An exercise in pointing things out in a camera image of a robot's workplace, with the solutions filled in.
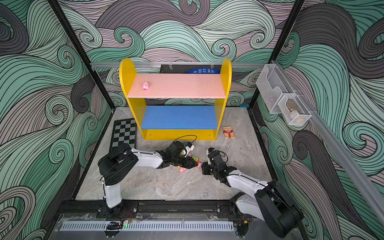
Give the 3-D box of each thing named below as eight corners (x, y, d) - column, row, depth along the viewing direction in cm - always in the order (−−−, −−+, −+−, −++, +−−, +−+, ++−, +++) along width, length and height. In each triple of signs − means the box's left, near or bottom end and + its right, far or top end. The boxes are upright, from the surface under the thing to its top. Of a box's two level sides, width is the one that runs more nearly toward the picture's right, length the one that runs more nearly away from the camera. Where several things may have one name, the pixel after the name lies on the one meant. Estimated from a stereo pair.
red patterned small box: (224, 138, 104) (224, 136, 102) (222, 128, 110) (222, 126, 108) (234, 138, 104) (234, 136, 102) (231, 128, 110) (232, 126, 108)
